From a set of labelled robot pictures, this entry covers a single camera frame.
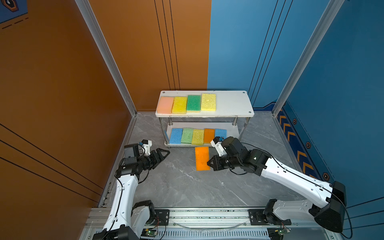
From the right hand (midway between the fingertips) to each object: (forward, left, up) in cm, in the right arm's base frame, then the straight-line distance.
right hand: (206, 163), depth 70 cm
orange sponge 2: (+27, -3, -13) cm, 30 cm away
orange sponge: (+4, +2, +1) cm, 4 cm away
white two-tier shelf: (+48, +7, -19) cm, 52 cm away
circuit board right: (-25, -33, -22) cm, 47 cm away
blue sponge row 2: (+26, +18, -13) cm, 34 cm away
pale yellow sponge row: (+24, +4, -12) cm, 27 cm away
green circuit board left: (-25, +28, -22) cm, 43 cm away
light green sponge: (+26, +11, -12) cm, 31 cm away
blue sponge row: (+28, -11, -13) cm, 33 cm away
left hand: (+8, +21, -4) cm, 22 cm away
